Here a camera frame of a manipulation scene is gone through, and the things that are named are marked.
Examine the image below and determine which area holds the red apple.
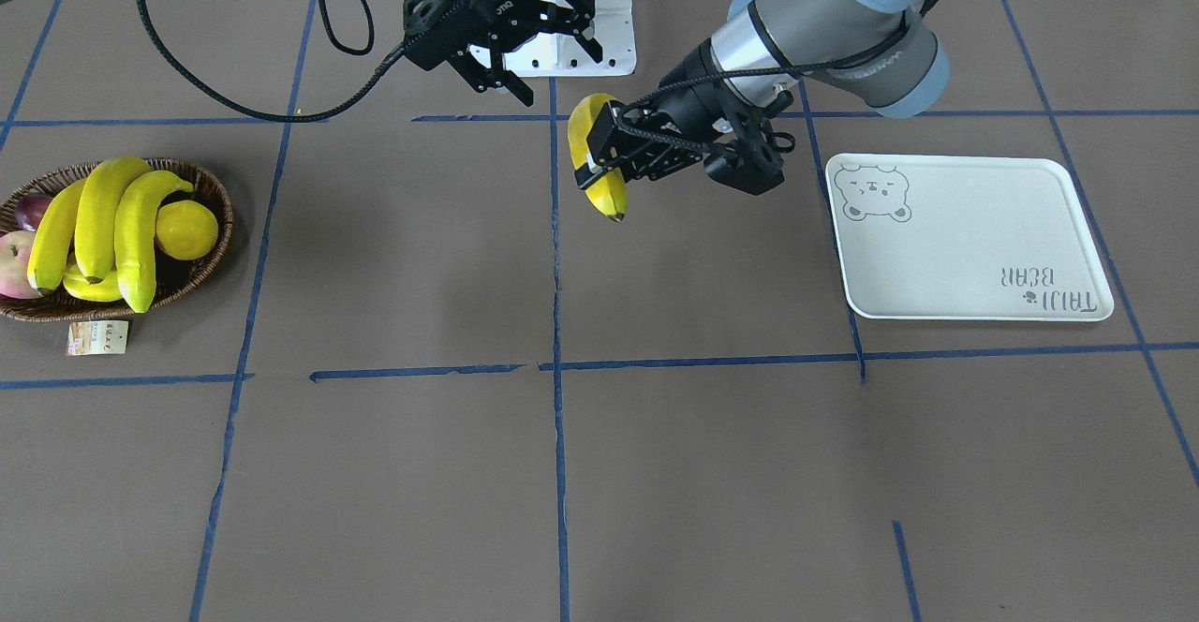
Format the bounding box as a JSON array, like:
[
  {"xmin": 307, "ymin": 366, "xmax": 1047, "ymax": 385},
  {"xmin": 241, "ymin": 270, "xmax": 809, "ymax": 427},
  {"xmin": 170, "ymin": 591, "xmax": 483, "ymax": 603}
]
[{"xmin": 1, "ymin": 230, "xmax": 41, "ymax": 298}]

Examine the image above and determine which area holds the paper price tag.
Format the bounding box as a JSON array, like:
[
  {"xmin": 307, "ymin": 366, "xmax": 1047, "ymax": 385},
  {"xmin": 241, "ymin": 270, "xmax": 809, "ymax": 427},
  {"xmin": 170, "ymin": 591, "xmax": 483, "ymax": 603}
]
[{"xmin": 66, "ymin": 320, "xmax": 129, "ymax": 357}]

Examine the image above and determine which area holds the yellow banana in basket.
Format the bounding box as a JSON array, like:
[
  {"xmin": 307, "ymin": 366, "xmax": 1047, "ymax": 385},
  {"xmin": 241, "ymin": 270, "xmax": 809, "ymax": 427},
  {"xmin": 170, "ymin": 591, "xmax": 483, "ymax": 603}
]
[
  {"xmin": 28, "ymin": 179, "xmax": 86, "ymax": 296},
  {"xmin": 74, "ymin": 156, "xmax": 151, "ymax": 284}
]

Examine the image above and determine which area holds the white bear tray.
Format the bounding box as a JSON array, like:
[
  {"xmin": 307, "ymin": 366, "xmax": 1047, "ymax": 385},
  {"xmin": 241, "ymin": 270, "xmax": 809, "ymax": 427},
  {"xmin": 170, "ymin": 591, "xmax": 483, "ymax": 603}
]
[{"xmin": 823, "ymin": 153, "xmax": 1115, "ymax": 322}]

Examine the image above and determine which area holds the yellow banana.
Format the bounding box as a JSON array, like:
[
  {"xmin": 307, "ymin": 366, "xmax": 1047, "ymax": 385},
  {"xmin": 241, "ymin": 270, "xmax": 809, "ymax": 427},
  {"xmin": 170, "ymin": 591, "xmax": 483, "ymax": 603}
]
[
  {"xmin": 74, "ymin": 156, "xmax": 151, "ymax": 284},
  {"xmin": 114, "ymin": 170, "xmax": 194, "ymax": 314},
  {"xmin": 28, "ymin": 179, "xmax": 86, "ymax": 296},
  {"xmin": 567, "ymin": 93, "xmax": 629, "ymax": 222}
]

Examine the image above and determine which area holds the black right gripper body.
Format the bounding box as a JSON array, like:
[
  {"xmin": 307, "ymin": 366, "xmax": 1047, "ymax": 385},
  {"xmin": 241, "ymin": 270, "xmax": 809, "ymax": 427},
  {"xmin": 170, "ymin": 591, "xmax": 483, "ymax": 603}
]
[{"xmin": 404, "ymin": 0, "xmax": 525, "ymax": 70}]

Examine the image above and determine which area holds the dark purple plum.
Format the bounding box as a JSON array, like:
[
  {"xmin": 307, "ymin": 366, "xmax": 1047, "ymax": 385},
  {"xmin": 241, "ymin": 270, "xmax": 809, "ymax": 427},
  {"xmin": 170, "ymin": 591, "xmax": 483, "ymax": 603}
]
[{"xmin": 14, "ymin": 192, "xmax": 54, "ymax": 233}]

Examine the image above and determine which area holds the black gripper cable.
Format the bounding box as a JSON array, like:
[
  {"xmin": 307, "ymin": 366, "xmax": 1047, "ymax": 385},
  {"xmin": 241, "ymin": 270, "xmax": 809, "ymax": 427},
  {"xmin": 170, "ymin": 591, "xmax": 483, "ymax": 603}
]
[{"xmin": 135, "ymin": 0, "xmax": 412, "ymax": 125}]

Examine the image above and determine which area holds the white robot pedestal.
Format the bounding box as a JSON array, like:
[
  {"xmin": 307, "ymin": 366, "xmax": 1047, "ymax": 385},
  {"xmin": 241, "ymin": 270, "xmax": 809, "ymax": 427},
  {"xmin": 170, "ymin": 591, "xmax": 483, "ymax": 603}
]
[{"xmin": 468, "ymin": 0, "xmax": 638, "ymax": 78}]

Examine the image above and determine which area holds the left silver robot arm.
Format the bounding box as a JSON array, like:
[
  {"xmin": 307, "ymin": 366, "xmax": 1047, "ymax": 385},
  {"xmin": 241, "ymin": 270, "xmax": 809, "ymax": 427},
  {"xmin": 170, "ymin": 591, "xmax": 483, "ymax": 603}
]
[{"xmin": 567, "ymin": 0, "xmax": 948, "ymax": 219}]

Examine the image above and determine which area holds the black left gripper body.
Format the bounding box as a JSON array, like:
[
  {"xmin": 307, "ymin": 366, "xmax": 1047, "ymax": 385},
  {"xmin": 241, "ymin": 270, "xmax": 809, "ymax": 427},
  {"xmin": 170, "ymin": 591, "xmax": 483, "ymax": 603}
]
[{"xmin": 646, "ymin": 80, "xmax": 795, "ymax": 195}]

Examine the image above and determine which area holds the brown wicker basket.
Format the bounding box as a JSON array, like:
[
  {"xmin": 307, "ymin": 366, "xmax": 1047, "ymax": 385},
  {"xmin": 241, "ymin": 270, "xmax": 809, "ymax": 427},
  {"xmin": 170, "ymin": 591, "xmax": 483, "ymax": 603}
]
[{"xmin": 4, "ymin": 156, "xmax": 234, "ymax": 320}]

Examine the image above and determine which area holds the yellow pear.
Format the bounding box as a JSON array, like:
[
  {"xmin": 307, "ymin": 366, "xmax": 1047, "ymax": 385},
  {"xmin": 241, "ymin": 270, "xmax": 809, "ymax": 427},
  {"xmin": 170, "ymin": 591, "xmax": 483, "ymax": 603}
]
[{"xmin": 155, "ymin": 200, "xmax": 221, "ymax": 260}]

